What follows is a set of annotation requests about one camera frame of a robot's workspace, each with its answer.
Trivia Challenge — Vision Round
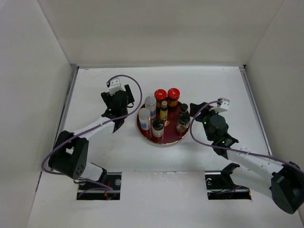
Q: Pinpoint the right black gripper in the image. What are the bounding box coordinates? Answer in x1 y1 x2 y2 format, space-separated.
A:
189 102 221 141

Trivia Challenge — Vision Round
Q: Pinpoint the small black lid spice jar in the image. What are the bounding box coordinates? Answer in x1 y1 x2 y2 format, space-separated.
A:
180 103 188 114

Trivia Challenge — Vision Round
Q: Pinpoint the black cap brown spice bottle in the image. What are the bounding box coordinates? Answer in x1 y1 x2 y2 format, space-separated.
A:
176 113 190 133

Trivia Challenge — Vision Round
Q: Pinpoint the red lid sauce jar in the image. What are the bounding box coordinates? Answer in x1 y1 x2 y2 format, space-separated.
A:
154 89 167 111
167 88 180 108

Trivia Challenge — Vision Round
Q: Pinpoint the silver lid spice jar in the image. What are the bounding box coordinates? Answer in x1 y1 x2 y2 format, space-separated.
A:
138 108 151 131

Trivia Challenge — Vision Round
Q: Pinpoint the silver lid blue label jar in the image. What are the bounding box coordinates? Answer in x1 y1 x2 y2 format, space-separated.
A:
144 96 156 119

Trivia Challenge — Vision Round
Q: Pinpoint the tall yellow label bottle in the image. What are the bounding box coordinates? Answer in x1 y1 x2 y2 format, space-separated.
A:
160 101 168 121

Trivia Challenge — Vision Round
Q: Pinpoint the black cap white powder bottle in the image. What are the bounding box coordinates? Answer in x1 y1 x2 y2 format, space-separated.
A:
152 118 164 138

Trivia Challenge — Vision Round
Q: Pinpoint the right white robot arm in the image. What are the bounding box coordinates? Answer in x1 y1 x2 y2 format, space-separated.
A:
190 98 304 214

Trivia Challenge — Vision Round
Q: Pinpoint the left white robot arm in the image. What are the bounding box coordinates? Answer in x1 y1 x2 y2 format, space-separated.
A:
48 84 135 190

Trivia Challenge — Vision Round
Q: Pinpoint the round red tray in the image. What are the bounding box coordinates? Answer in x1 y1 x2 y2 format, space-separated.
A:
136 101 188 145

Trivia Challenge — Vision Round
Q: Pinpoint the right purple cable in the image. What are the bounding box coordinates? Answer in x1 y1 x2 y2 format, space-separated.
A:
189 100 304 174

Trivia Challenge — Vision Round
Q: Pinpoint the purple cable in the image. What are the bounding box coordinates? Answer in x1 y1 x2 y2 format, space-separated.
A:
189 100 304 174
41 74 143 199

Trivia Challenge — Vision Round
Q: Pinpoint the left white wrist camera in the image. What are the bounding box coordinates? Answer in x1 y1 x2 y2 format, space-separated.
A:
106 77 122 96

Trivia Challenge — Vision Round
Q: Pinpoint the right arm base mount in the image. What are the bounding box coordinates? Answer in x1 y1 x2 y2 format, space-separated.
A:
205 163 251 200

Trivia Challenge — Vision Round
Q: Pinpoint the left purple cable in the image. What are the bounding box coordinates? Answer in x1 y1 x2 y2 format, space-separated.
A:
41 74 143 199

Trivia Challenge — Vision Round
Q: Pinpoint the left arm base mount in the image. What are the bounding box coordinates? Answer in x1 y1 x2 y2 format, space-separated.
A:
74 169 122 200

